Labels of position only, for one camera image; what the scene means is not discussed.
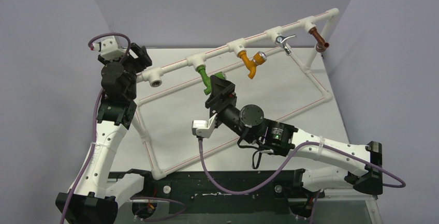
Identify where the chrome lever water faucet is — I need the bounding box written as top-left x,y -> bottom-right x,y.
275,34 -> 297,56

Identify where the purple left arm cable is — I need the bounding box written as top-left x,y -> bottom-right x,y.
58,32 -> 187,224

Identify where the white PVC pipe frame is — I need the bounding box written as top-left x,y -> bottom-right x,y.
131,7 -> 341,181

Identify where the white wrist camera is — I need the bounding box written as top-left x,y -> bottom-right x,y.
91,36 -> 126,62
192,113 -> 217,139

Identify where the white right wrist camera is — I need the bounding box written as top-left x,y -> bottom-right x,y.
192,113 -> 217,139

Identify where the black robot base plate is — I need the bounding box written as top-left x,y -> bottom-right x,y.
106,169 -> 306,216

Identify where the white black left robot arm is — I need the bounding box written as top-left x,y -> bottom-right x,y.
55,42 -> 153,223

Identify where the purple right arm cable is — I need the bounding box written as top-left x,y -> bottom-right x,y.
198,137 -> 407,224

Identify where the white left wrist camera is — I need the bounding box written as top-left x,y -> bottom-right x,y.
91,36 -> 126,62

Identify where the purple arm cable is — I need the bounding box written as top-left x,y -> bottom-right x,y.
58,32 -> 187,224
198,137 -> 407,224

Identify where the orange water faucet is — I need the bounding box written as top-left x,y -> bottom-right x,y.
237,50 -> 267,79

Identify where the brown water faucet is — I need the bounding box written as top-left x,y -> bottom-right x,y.
308,27 -> 330,53

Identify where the green water faucet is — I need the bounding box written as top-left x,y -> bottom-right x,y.
196,65 -> 226,95

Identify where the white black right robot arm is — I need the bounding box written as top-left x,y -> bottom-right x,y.
205,76 -> 385,197

